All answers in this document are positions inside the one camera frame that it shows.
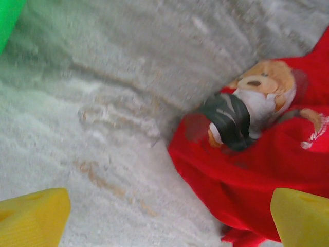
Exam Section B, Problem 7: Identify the red bear print t-shirt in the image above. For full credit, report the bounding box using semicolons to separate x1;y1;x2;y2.
168;27;329;247

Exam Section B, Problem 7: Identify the green plastic basket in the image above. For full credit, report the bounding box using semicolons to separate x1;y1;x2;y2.
0;0;27;57

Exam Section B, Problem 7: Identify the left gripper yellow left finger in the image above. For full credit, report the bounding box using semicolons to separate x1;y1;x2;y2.
0;187;71;247

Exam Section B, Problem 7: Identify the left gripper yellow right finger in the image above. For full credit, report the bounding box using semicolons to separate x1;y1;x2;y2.
269;187;329;247

